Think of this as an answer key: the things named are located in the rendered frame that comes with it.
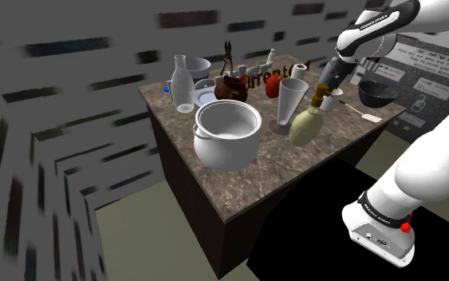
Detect small white mug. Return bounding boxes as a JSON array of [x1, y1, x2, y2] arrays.
[[320, 87, 345, 113]]

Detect white paper towel roll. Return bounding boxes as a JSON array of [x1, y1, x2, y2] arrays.
[[289, 62, 309, 81]]

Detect tall white cone cup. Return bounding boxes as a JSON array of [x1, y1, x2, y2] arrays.
[[268, 77, 310, 137]]

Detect black bowl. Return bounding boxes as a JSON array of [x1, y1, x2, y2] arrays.
[[357, 79, 401, 109]]

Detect white spatula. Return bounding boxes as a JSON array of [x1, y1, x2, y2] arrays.
[[338, 99, 384, 125]]

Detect olive green soap dispenser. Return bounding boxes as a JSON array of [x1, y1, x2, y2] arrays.
[[288, 83, 333, 148]]

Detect red apple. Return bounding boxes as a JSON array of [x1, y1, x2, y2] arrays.
[[264, 73, 285, 100]]

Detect brown letter sign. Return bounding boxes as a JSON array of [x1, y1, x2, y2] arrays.
[[243, 59, 312, 89]]

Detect brown teapot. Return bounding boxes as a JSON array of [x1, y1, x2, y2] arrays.
[[213, 73, 250, 103]]

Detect black pliers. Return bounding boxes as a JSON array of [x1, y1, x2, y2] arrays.
[[219, 40, 235, 77]]

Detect marble top dark table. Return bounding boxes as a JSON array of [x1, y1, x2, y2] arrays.
[[138, 53, 408, 280]]

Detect white plate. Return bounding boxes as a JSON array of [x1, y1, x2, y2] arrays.
[[194, 85, 219, 109]]

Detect large white pot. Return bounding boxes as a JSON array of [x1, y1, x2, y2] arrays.
[[191, 99, 263, 172]]

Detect white bowl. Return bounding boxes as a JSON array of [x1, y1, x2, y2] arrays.
[[184, 57, 213, 84]]

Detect clear glass bottle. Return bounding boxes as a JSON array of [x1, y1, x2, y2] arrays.
[[170, 53, 197, 115]]

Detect black robot stand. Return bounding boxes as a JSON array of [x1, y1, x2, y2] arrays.
[[246, 156, 449, 281]]

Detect grey wall poster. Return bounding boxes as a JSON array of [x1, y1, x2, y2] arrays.
[[349, 34, 449, 144]]

